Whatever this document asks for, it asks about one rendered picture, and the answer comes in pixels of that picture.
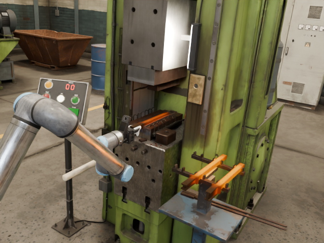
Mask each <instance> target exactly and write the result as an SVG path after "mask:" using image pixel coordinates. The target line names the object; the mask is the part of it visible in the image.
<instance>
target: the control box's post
mask: <svg viewBox="0 0 324 243"><path fill-rule="evenodd" d="M65 168H66V169H68V170H69V169H71V168H72V162H71V142H70V141H69V140H67V139H66V138H65ZM70 171H72V170H69V171H66V173H68V172H70ZM71 199H72V178H71V179H69V180H67V181H66V200H69V201H70V200H71ZM67 218H69V226H71V222H70V220H71V218H73V203H72V201H70V202H67Z"/></svg>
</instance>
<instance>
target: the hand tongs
mask: <svg viewBox="0 0 324 243"><path fill-rule="evenodd" d="M181 195H183V196H186V197H189V198H192V199H194V198H195V199H198V195H196V194H195V193H192V192H189V191H185V190H183V191H182V192H181ZM212 202H213V203H211V205H213V206H216V207H219V208H222V209H225V210H227V211H230V212H233V213H236V214H239V215H242V216H244V217H247V218H250V219H253V220H256V221H259V222H262V223H265V224H267V225H270V226H273V227H276V228H279V229H282V230H285V231H286V230H287V229H286V228H287V225H284V224H281V223H278V222H275V221H272V220H270V219H267V218H264V217H261V216H257V215H254V214H252V213H249V212H246V211H243V210H240V209H237V208H234V207H231V206H228V205H226V204H223V203H220V202H216V201H213V200H212ZM214 203H216V204H214ZM217 204H219V205H217ZM220 205H222V206H220ZM223 206H225V207H228V208H231V209H234V210H236V211H239V212H242V213H245V214H248V215H251V216H254V217H257V218H260V219H263V220H265V221H263V220H260V219H257V218H254V217H251V216H248V215H245V214H242V213H239V212H236V211H234V210H231V209H228V208H225V207H223ZM266 221H268V222H266ZM269 222H271V223H269ZM272 223H274V224H277V225H280V226H283V227H286V228H283V227H280V226H277V225H274V224H272Z"/></svg>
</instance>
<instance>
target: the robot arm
mask: <svg viewBox="0 0 324 243"><path fill-rule="evenodd" d="M13 108H14V115H13V117H12V120H11V122H10V124H9V126H8V128H7V129H6V131H5V133H4V135H3V137H2V138H1V140H0V202H1V200H2V198H3V196H4V194H5V192H6V190H7V189H8V187H9V185H10V183H11V181H12V179H13V177H14V175H15V174H16V172H17V170H18V168H19V166H20V164H21V162H22V160H23V159H24V157H25V155H26V153H27V151H28V149H29V147H30V145H31V144H32V142H33V140H34V138H35V136H36V134H37V132H38V131H39V130H40V128H41V127H43V128H45V129H47V130H48V131H50V132H52V133H53V134H55V135H56V136H57V137H59V138H66V139H67V140H69V141H70V142H71V143H72V144H74V145H75V146H76V147H78V148H79V149H80V150H82V151H83V152H84V153H85V154H87V155H88V156H89V157H91V158H92V159H93V160H94V161H96V165H95V167H96V172H97V173H98V174H100V175H103V176H108V175H110V176H113V177H115V178H117V179H119V180H121V181H123V182H128V181H129V180H130V179H131V177H132V176H133V173H134V169H133V167H132V166H130V165H127V164H126V163H125V162H124V161H123V160H121V159H120V158H118V157H117V156H116V155H115V154H114V153H113V149H114V148H116V147H117V146H122V144H123V143H126V144H131V143H133V142H134V140H135V136H134V134H136V136H138V135H139V131H140V129H141V126H138V127H136V128H131V127H130V126H131V125H129V123H130V121H131V117H129V116H127V115H124V116H123V118H122V121H121V123H120V126H119V129H118V131H116V130H115V131H113V132H110V133H108V134H105V135H103V136H99V137H98V138H96V137H95V136H94V135H93V134H91V133H90V132H89V131H88V130H87V129H86V128H85V127H84V126H82V125H81V124H80V123H79V117H78V116H77V115H76V114H75V113H74V112H72V111H71V110H70V109H68V108H67V107H65V106H64V105H62V104H60V103H59V102H57V101H55V100H53V99H50V98H47V97H44V96H42V95H40V94H37V93H30V92H29V93H24V94H21V95H20V96H18V98H17V99H16V100H15V102H14V105H13Z"/></svg>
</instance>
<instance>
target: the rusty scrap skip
mask: <svg viewBox="0 0 324 243"><path fill-rule="evenodd" d="M13 34H14V37H15V38H19V39H20V40H18V44H19V46H20V47H21V49H22V50H23V52H24V53H25V55H26V56H27V58H28V59H29V60H31V61H30V64H31V65H38V66H42V67H46V68H50V69H52V70H59V69H66V68H74V67H75V65H76V64H77V63H78V61H79V59H80V58H81V56H82V54H83V52H84V51H85V49H86V47H87V46H88V44H89V42H90V40H91V39H93V37H91V36H85V35H78V34H72V33H65V32H56V31H53V30H46V29H42V30H15V31H14V32H13Z"/></svg>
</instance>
